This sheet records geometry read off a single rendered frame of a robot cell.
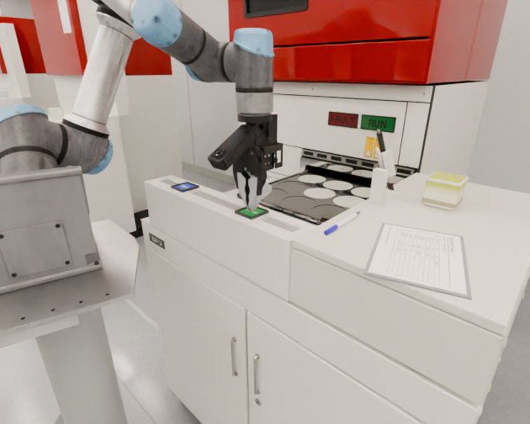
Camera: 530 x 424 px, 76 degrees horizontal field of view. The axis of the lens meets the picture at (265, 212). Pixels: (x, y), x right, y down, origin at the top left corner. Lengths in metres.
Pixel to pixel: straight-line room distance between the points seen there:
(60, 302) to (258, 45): 0.64
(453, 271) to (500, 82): 2.07
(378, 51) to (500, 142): 1.61
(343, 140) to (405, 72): 0.31
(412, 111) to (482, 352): 0.76
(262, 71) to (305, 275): 0.39
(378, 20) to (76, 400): 1.34
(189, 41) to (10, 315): 0.62
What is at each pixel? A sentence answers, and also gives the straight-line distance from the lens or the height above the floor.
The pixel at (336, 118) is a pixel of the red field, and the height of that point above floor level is 1.10.
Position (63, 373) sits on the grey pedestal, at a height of 0.54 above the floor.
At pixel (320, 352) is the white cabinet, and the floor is 0.74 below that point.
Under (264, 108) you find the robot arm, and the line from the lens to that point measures 0.69.
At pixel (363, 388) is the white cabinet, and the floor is 0.72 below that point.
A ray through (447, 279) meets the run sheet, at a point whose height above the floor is 0.97.
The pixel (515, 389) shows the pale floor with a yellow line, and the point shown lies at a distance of 1.95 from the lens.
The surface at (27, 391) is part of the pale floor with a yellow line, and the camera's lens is 1.91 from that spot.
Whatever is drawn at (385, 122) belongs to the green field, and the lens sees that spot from 1.18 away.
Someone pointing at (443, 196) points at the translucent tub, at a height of 1.00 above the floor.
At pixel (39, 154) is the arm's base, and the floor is 1.09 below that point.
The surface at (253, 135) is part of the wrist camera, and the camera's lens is 0.69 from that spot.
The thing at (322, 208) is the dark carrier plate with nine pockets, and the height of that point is 0.90.
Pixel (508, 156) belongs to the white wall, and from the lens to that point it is 2.62.
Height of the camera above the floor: 1.26
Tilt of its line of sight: 23 degrees down
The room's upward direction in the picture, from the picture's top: straight up
